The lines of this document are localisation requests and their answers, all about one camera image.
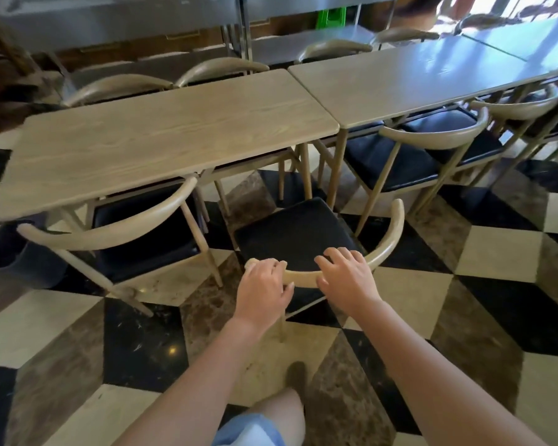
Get person's right forearm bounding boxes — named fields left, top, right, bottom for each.
left=351, top=298, right=548, bottom=446

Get person's right hand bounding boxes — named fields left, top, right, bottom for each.
left=314, top=247, right=384, bottom=322

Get person's leg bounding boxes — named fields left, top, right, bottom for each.
left=249, top=387, right=306, bottom=446

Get blue denim shorts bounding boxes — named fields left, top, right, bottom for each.
left=211, top=412, right=285, bottom=446

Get brown shoe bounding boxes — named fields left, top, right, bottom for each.
left=286, top=361, right=308, bottom=401

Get light wooden table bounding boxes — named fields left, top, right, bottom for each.
left=287, top=36, right=558, bottom=209
left=0, top=68, right=341, bottom=223
left=462, top=13, right=558, bottom=62

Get person's left forearm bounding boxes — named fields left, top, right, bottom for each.
left=114, top=318, right=275, bottom=446

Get green plastic crate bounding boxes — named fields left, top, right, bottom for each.
left=315, top=8, right=343, bottom=31

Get person's left hand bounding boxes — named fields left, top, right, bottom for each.
left=232, top=258, right=295, bottom=333

